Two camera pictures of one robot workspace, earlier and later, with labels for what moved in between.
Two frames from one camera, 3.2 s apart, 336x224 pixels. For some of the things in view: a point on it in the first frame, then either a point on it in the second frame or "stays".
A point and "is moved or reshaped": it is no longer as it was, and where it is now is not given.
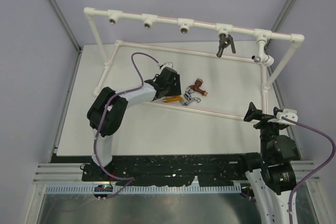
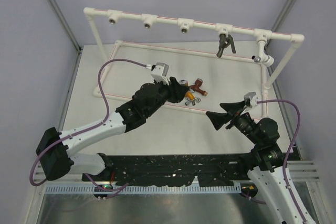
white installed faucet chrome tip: x=268 y=60 stays
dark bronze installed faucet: x=224 y=41 stays
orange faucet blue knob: x=174 y=98 is moved or reshaped
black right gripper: x=252 y=113 -> x=219 y=119
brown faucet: x=198 y=82 stays
